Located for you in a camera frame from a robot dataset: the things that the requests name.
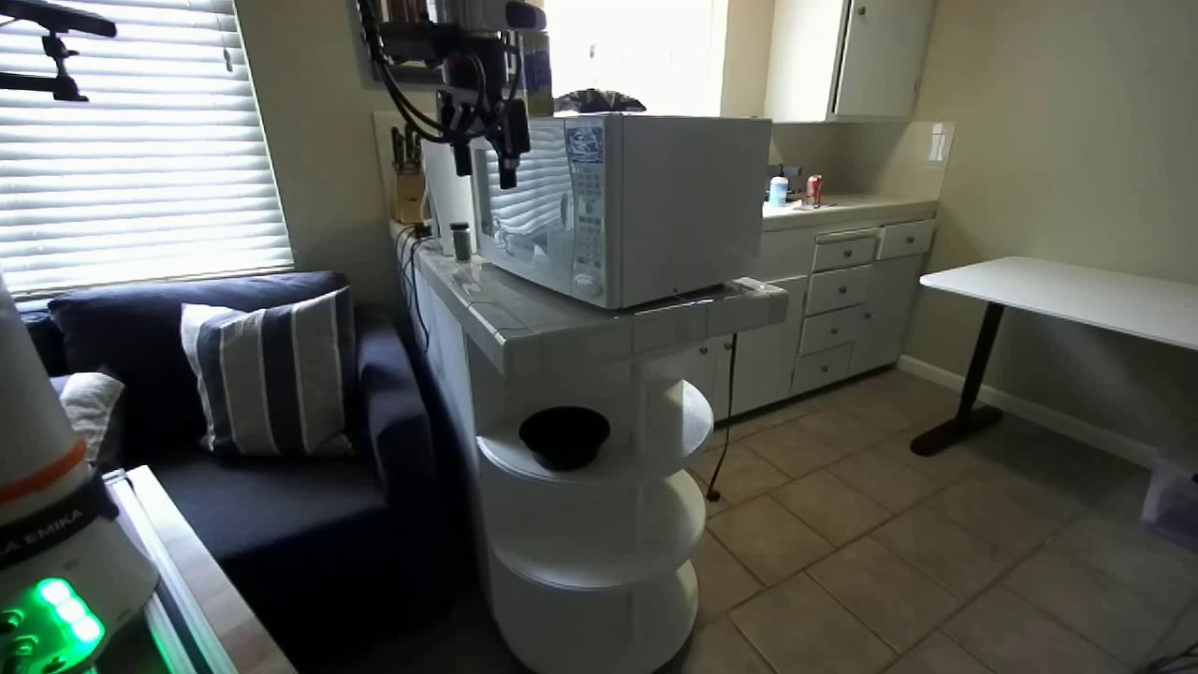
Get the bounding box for white window blinds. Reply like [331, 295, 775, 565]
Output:
[0, 0, 292, 295]

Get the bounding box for white upper cabinet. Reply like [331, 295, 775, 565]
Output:
[761, 0, 938, 128]

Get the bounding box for white wall outlet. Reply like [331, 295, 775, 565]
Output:
[930, 124, 956, 164]

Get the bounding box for white tiled counter with shelves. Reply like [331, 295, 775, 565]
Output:
[392, 233, 786, 674]

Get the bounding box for dark blue sofa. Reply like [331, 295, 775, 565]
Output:
[24, 269, 453, 668]

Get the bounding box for red can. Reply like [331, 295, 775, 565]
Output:
[805, 173, 824, 205]

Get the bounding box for blue white container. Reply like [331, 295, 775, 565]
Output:
[764, 173, 790, 205]

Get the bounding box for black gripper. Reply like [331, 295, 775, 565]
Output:
[439, 44, 528, 189]

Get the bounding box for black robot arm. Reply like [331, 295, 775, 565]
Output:
[354, 0, 554, 189]

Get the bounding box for wooden knife block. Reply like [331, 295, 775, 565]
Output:
[391, 124, 424, 226]

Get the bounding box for striped blue white pillow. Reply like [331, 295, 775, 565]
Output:
[178, 287, 352, 462]

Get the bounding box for white robot base green light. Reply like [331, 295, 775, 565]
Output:
[0, 282, 157, 674]

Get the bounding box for white paper towel roll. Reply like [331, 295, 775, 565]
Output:
[424, 144, 475, 228]

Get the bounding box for small dark jar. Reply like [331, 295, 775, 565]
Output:
[448, 220, 470, 264]

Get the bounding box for dark object atop microwave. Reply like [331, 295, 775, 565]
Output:
[554, 86, 649, 113]

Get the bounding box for white microwave oven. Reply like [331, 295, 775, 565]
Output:
[470, 113, 770, 311]

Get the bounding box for white kitchen cabinet with drawers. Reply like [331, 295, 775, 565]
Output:
[669, 199, 936, 418]

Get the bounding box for white cushion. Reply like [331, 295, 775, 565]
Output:
[54, 370, 123, 462]

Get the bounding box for white desk with black leg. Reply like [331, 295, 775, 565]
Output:
[908, 255, 1198, 458]

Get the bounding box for black bowl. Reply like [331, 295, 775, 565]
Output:
[522, 404, 609, 473]

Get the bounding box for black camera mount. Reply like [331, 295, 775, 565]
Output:
[0, 0, 115, 103]

